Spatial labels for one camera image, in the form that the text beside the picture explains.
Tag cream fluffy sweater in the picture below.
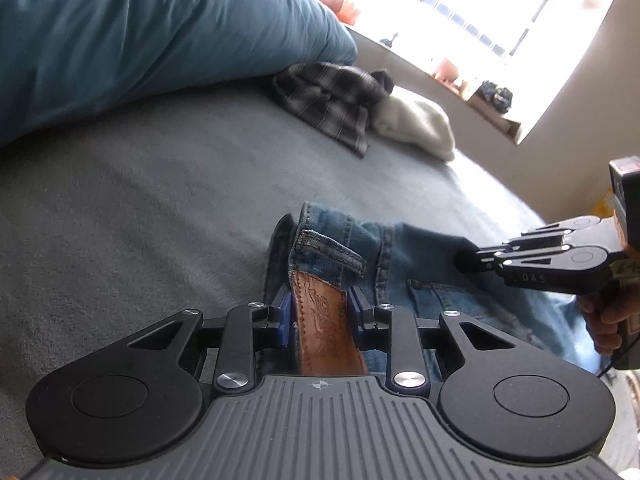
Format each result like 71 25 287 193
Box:
367 86 457 162

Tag orange bag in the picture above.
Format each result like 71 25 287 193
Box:
316 0 362 26

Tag pink pot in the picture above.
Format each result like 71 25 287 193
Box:
432 57 460 86

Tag dark clothes bundle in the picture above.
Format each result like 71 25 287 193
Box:
477 80 514 113

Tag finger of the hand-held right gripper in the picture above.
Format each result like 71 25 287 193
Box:
454 245 567 274
507 217 576 247

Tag person's right hand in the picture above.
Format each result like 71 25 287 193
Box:
580 296 636 356

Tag dark plaid shirt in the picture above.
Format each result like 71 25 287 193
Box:
272 61 396 158

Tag blue jeans with leather patch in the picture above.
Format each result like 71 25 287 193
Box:
262 201 606 378

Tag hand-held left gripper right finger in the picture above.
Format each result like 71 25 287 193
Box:
350 287 518 393

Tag cardboard box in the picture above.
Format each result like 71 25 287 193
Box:
467 91 523 143

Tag window with metal grille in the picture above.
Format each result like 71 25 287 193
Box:
300 0 631 146

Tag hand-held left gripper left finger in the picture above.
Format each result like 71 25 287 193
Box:
127 292 292 393

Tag teal blue pillow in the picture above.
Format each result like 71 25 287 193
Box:
0 0 358 148

